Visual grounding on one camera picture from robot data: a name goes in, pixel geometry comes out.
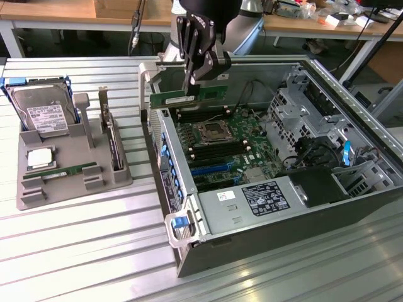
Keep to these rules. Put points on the wooden desk with white frame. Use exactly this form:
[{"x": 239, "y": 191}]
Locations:
[
  {"x": 47, "y": 12},
  {"x": 299, "y": 28}
]

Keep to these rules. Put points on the brown cardboard box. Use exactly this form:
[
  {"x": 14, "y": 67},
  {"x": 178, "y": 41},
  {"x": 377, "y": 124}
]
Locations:
[{"x": 126, "y": 7}]

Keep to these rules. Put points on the black RAM slot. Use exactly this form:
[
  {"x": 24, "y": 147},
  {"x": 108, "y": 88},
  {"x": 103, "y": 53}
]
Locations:
[
  {"x": 218, "y": 151},
  {"x": 204, "y": 117},
  {"x": 214, "y": 146},
  {"x": 201, "y": 111},
  {"x": 222, "y": 156}
]

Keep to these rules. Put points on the blue plastic pull tab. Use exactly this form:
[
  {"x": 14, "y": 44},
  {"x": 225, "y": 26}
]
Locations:
[{"x": 347, "y": 154}]

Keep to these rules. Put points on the blue expansion slot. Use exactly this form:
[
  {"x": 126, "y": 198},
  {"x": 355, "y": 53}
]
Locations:
[{"x": 211, "y": 169}]

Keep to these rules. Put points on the CPU socket with metal frame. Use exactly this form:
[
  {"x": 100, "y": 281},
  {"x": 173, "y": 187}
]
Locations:
[{"x": 213, "y": 131}]

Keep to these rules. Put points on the grey plastic parts rack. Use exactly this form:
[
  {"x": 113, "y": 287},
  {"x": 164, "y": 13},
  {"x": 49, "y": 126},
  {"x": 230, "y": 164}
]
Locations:
[{"x": 72, "y": 185}]

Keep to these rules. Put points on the black tripod leg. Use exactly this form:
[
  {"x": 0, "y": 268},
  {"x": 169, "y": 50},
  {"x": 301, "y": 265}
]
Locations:
[{"x": 374, "y": 44}]

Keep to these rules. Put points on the grey computer case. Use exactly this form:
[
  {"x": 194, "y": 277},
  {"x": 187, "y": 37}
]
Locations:
[{"x": 382, "y": 100}]

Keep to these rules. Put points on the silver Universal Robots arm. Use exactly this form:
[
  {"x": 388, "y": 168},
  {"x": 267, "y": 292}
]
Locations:
[{"x": 247, "y": 30}]

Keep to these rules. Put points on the black monitor stand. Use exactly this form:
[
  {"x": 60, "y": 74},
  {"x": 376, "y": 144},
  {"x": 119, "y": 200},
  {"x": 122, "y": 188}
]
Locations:
[{"x": 376, "y": 12}]

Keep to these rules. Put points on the open black PC case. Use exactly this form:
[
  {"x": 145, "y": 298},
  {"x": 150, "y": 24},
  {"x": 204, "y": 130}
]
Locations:
[{"x": 283, "y": 226}]

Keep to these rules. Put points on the small white box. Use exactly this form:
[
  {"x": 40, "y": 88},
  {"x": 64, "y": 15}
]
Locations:
[{"x": 335, "y": 20}]

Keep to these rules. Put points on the black waste bin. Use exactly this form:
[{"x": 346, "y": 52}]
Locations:
[{"x": 151, "y": 39}]

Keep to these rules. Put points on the green motherboard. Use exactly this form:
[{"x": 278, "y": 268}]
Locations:
[{"x": 242, "y": 138}]

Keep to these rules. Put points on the green RAM stick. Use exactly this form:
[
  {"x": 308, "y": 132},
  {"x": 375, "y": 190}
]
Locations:
[
  {"x": 167, "y": 99},
  {"x": 63, "y": 171}
]

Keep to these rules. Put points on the blue case release latch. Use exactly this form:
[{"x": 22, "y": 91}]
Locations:
[{"x": 178, "y": 222}]

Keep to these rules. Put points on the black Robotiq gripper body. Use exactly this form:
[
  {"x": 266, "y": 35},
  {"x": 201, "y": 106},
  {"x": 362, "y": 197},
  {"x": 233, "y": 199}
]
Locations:
[{"x": 204, "y": 30}]

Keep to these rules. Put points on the metal disk bay cage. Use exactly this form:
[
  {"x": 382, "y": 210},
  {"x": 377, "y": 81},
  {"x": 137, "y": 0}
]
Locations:
[{"x": 299, "y": 116}]

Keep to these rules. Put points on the graphics card with metal bracket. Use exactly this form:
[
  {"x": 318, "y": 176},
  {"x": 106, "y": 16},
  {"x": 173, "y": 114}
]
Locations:
[{"x": 111, "y": 135}]

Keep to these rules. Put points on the hard disk in blue carrier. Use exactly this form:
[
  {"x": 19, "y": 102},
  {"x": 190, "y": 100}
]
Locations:
[{"x": 44, "y": 110}]

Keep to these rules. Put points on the silver CPU chip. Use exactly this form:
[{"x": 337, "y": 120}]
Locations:
[{"x": 40, "y": 158}]

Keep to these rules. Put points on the grey power supply unit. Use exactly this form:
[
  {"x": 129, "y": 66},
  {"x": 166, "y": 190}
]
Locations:
[{"x": 252, "y": 204}]

